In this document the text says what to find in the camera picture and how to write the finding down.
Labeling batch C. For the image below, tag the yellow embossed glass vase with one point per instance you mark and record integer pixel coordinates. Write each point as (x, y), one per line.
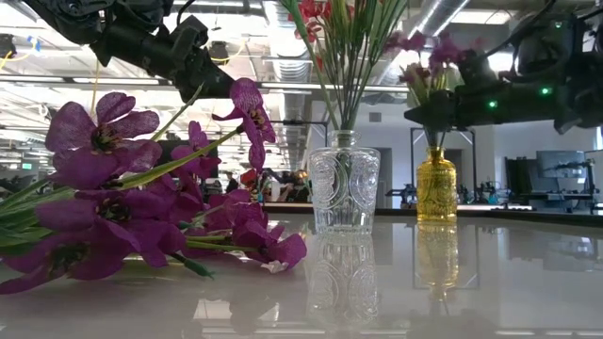
(436, 188)

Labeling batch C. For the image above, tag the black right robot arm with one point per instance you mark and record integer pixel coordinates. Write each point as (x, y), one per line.
(565, 70)

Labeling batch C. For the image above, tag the black aluminium table frame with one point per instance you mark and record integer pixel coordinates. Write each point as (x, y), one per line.
(518, 214)

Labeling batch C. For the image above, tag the clear embossed glass vase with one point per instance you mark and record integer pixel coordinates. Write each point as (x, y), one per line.
(344, 188)

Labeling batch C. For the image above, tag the grey desk monitor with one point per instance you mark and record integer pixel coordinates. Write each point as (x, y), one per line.
(560, 164)

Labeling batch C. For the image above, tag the person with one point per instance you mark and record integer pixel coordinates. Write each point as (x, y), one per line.
(297, 186)

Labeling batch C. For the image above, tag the green exit sign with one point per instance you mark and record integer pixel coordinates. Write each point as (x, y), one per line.
(26, 166)

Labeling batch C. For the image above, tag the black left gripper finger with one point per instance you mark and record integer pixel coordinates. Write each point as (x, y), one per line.
(219, 85)

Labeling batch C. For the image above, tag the red flower bunch thin stems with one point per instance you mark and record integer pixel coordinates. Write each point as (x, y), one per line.
(353, 61)

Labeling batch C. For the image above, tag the dark red rose stem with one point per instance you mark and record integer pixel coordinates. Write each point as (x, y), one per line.
(320, 80)

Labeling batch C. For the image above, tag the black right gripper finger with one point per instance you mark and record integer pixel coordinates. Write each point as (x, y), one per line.
(433, 113)

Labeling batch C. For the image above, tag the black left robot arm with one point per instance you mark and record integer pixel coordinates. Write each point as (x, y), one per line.
(141, 47)

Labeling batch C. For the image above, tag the silver ceiling duct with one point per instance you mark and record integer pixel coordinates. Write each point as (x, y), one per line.
(438, 19)

